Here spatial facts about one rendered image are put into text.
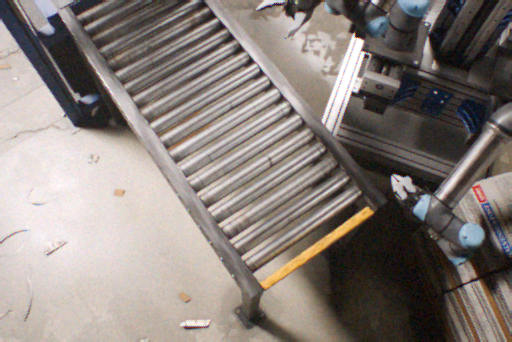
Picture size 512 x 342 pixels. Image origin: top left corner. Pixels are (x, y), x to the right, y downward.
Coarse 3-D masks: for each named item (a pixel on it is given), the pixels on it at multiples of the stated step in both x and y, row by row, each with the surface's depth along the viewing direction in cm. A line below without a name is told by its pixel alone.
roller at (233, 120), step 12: (264, 96) 173; (276, 96) 174; (240, 108) 172; (252, 108) 171; (264, 108) 173; (228, 120) 169; (240, 120) 170; (204, 132) 168; (216, 132) 168; (192, 144) 166; (204, 144) 168; (180, 156) 165
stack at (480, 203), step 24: (480, 192) 158; (504, 192) 158; (480, 216) 156; (504, 216) 154; (408, 240) 222; (504, 240) 151; (408, 264) 229; (432, 264) 204; (480, 264) 165; (504, 264) 150; (432, 288) 210; (480, 288) 169; (504, 288) 155; (432, 312) 221; (456, 312) 193; (480, 312) 173; (504, 312) 158; (456, 336) 198; (480, 336) 179; (504, 336) 163
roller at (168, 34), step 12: (204, 12) 187; (180, 24) 184; (192, 24) 186; (156, 36) 182; (168, 36) 183; (132, 48) 180; (144, 48) 181; (156, 48) 184; (108, 60) 178; (120, 60) 179; (132, 60) 181
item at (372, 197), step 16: (208, 0) 189; (224, 16) 186; (240, 32) 183; (256, 48) 180; (256, 64) 178; (272, 64) 178; (272, 80) 175; (288, 96) 173; (304, 112) 171; (304, 128) 173; (320, 128) 168; (336, 144) 166; (336, 160) 165; (352, 160) 164; (352, 176) 162; (368, 192) 160
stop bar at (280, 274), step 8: (368, 208) 156; (360, 216) 155; (368, 216) 155; (344, 224) 154; (352, 224) 154; (336, 232) 153; (344, 232) 153; (328, 240) 152; (312, 248) 151; (320, 248) 151; (304, 256) 150; (312, 256) 150; (288, 264) 149; (296, 264) 149; (280, 272) 148; (288, 272) 148; (264, 280) 147; (272, 280) 147; (280, 280) 149; (264, 288) 146
